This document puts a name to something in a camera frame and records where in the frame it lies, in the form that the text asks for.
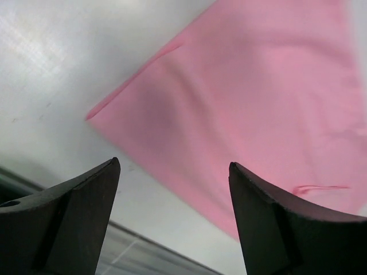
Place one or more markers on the pink t-shirt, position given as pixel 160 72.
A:
pixel 272 85

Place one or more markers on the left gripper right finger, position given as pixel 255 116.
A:
pixel 281 233

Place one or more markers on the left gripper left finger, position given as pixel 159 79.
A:
pixel 60 230

